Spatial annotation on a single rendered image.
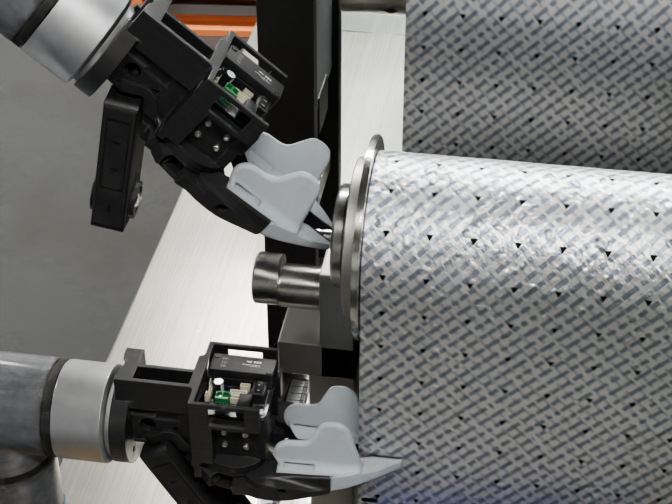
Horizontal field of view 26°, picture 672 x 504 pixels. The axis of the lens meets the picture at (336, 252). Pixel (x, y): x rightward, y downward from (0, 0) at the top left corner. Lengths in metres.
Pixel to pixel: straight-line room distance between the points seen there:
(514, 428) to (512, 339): 0.08
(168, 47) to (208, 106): 0.05
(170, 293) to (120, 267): 1.57
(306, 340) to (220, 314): 0.42
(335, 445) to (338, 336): 0.10
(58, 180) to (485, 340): 2.51
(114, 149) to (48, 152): 2.52
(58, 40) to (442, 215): 0.28
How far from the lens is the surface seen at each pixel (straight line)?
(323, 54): 1.38
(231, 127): 0.99
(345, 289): 1.00
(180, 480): 1.11
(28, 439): 1.10
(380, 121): 1.85
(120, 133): 1.02
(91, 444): 1.09
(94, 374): 1.09
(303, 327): 1.14
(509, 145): 1.19
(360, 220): 0.97
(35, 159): 3.53
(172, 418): 1.09
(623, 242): 0.97
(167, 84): 1.01
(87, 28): 0.98
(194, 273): 1.59
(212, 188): 1.00
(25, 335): 2.99
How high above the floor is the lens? 1.85
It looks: 36 degrees down
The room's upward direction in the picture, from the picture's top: straight up
